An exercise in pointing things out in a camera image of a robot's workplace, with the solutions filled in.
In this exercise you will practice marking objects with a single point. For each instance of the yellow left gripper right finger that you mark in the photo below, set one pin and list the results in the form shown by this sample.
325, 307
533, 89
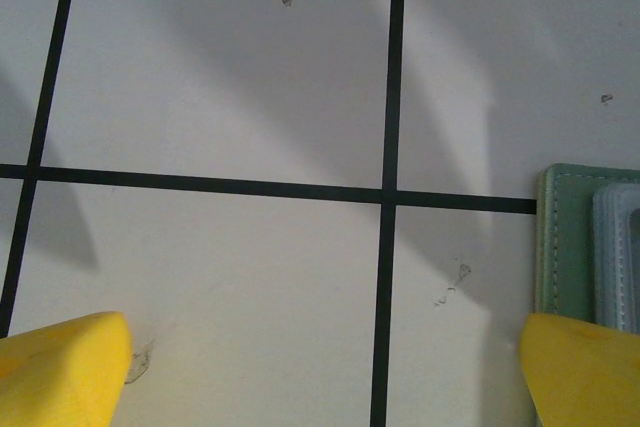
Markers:
585, 377

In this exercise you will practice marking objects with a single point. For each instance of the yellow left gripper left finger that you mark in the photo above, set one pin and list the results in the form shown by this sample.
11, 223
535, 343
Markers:
55, 377

